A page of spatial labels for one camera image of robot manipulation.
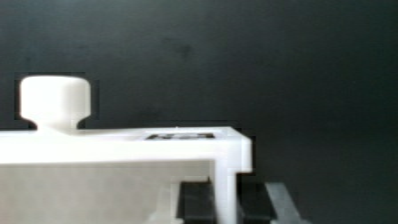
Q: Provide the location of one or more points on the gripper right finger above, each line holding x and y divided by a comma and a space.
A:
265, 203

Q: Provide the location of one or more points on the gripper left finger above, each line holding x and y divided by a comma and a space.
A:
195, 203

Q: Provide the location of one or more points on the white drawer box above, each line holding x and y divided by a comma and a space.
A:
57, 143

